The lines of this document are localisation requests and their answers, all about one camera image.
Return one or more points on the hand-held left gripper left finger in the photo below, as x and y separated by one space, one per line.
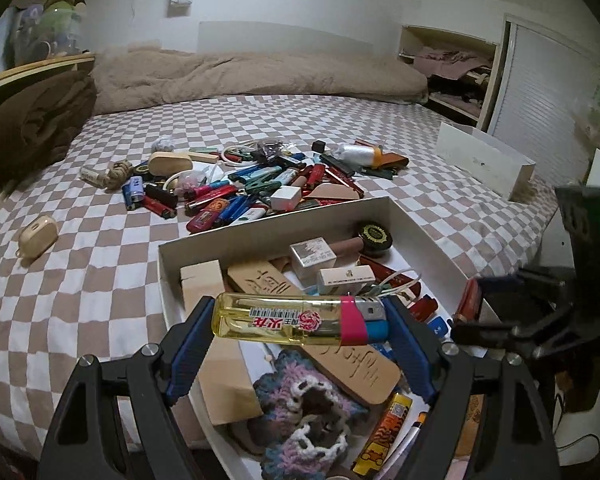
190 345

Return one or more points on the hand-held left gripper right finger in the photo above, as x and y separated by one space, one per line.
410 345

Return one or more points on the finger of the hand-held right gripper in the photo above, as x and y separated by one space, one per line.
505 300
480 332

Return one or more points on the clear yellow lighter pink band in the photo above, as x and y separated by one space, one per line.
280 322

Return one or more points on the yellow printed lighter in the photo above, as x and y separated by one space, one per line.
380 440

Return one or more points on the white cardboard box container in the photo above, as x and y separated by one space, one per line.
280 237

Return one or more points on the blue lighter white print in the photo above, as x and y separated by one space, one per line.
437 327

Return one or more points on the plain wooden block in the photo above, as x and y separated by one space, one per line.
230 385

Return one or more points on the carved wooden plaque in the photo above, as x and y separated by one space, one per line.
350 370

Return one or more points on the flat white packet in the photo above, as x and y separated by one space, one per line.
347 277

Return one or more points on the checkered bed sheet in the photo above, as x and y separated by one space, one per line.
105 285

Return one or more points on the long white paper box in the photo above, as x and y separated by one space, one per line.
480 160

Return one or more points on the black round tin gold label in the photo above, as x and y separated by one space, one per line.
375 235

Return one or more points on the brown cylinder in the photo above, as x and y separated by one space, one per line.
347 247

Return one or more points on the pastel crocheted piece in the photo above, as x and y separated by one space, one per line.
300 395

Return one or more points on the white ribbed sliding door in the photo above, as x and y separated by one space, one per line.
540 90

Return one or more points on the small silver white box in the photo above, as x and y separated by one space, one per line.
310 257

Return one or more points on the pile of assorted lighters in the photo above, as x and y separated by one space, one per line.
240 200

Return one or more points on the dark green flat box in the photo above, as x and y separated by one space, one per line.
380 172

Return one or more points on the brown leather case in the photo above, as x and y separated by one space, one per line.
395 161

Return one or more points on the beige oval case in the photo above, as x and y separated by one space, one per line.
170 164

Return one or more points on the beige earbud case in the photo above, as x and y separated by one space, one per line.
39 235

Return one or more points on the small paper roll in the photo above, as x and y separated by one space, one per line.
92 176

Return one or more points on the clear film roll orange cap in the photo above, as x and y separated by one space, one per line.
357 154

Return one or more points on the brown folded blanket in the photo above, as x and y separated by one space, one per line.
35 120

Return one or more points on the beige fluffy duvet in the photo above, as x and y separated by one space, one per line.
255 75

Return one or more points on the wooden bedside shelf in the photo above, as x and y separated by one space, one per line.
30 67

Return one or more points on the green plush toy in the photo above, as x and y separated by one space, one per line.
60 15

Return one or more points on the wall cubby with clothes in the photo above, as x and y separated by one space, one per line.
450 65

